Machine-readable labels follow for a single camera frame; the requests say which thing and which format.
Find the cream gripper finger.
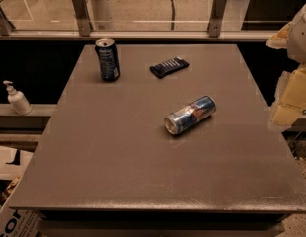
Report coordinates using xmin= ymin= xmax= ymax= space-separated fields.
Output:
xmin=266 ymin=23 xmax=291 ymax=49
xmin=268 ymin=64 xmax=306 ymax=131

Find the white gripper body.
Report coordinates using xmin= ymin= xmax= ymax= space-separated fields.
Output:
xmin=287 ymin=4 xmax=306 ymax=64

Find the red bull can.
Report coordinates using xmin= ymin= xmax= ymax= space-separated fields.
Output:
xmin=164 ymin=96 xmax=216 ymax=135

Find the dark blue soda can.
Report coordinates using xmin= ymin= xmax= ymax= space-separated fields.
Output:
xmin=95 ymin=38 xmax=120 ymax=81

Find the dark snack bar wrapper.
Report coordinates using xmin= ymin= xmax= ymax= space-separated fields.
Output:
xmin=150 ymin=57 xmax=189 ymax=79

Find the white pump bottle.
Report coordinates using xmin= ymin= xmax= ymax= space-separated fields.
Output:
xmin=3 ymin=80 xmax=32 ymax=115

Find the white cardboard box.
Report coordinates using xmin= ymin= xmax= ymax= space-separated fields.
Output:
xmin=0 ymin=144 xmax=42 ymax=237

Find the right metal railing bracket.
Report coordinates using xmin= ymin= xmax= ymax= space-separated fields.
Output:
xmin=208 ymin=0 xmax=227 ymax=38

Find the metal railing bracket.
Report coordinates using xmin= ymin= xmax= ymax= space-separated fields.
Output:
xmin=208 ymin=0 xmax=227 ymax=38
xmin=72 ymin=0 xmax=92 ymax=37

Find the white pipe post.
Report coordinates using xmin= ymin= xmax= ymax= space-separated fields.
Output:
xmin=90 ymin=0 xmax=114 ymax=31

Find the middle metal railing bracket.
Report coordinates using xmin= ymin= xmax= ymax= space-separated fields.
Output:
xmin=72 ymin=0 xmax=92 ymax=37

